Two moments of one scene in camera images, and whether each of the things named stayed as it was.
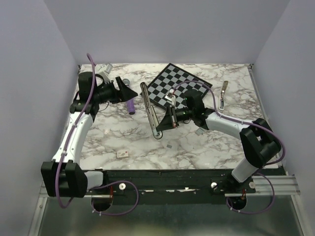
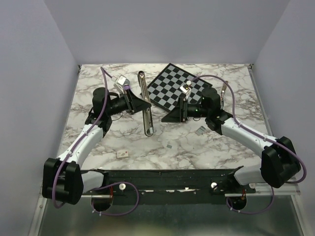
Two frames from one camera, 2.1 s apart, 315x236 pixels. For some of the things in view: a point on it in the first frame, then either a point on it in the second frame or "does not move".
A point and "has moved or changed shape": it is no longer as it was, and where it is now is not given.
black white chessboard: (173, 80) does not move
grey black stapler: (150, 112) has moved or changed shape
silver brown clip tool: (221, 99) does not move
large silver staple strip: (199, 132) does not move
